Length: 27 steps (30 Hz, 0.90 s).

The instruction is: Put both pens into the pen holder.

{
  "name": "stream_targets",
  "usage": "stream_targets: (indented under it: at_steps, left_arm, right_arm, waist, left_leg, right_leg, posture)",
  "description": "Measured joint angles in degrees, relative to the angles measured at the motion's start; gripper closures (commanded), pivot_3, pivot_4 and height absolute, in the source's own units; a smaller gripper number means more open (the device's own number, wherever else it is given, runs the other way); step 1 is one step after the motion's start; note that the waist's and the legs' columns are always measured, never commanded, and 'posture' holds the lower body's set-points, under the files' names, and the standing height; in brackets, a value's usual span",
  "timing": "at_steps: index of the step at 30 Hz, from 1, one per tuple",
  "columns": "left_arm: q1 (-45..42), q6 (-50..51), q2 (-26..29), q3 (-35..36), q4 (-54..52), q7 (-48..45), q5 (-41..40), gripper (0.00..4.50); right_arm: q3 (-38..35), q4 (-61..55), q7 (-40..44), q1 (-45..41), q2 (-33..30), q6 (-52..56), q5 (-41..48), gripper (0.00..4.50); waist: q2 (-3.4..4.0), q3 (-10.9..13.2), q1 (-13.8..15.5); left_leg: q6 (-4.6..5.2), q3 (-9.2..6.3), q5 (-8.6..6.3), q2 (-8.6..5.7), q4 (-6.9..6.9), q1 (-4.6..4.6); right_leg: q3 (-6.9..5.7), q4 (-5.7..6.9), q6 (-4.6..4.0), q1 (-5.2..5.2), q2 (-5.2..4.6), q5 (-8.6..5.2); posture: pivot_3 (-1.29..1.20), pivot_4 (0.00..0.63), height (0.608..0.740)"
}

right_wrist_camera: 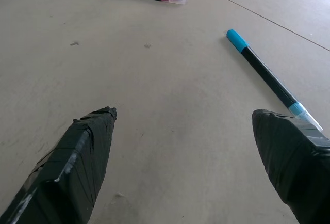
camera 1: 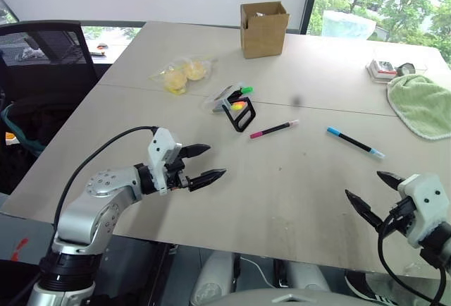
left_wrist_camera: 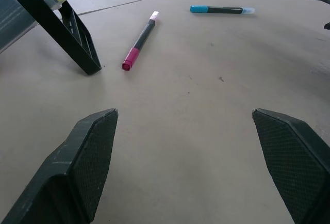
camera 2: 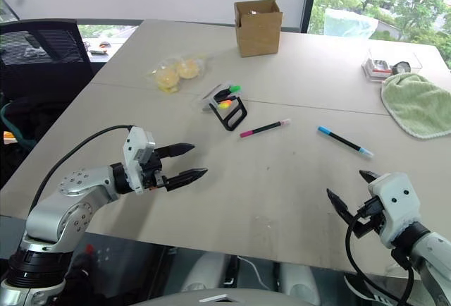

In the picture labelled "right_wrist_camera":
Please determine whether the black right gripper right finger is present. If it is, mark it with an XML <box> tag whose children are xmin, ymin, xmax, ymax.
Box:
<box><xmin>251</xmin><ymin>109</ymin><xmax>330</xmax><ymax>224</ymax></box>

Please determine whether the blue capped black marker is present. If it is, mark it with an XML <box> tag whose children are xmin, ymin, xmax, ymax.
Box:
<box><xmin>226</xmin><ymin>29</ymin><xmax>324</xmax><ymax>132</ymax></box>

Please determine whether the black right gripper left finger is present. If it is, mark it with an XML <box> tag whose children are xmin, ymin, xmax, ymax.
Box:
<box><xmin>0</xmin><ymin>107</ymin><xmax>118</xmax><ymax>224</ymax></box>

